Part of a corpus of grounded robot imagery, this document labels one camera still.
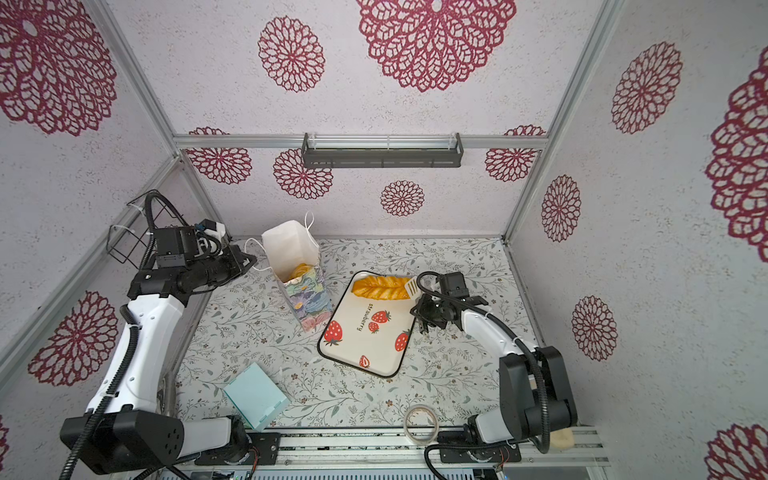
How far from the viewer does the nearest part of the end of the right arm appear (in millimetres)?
655

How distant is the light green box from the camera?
777 mm

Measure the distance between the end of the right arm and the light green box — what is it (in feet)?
1.42
